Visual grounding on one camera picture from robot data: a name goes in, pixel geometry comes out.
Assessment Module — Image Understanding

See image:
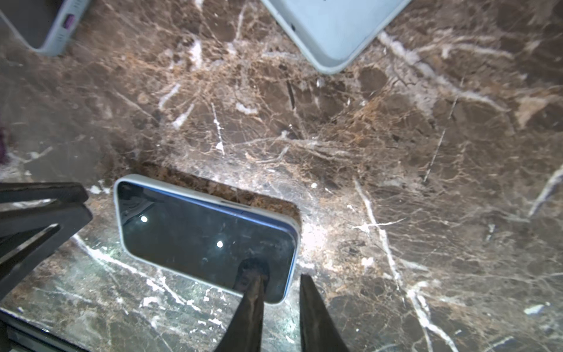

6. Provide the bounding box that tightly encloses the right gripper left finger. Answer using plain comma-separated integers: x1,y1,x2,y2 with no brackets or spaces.
215,263,270,352

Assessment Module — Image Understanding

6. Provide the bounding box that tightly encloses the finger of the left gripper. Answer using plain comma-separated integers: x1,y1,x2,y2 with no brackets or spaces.
1,203,92,298
1,183,89,203

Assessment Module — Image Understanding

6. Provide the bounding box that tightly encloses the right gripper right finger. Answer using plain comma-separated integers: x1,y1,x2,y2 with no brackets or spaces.
299,274,349,352

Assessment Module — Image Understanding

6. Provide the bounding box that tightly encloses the light blue phone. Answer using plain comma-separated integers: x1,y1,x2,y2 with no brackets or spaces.
262,0,411,75
113,173,302,305
1,0,90,57

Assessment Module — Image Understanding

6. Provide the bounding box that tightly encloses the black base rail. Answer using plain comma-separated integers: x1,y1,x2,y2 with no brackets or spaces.
1,312,87,352

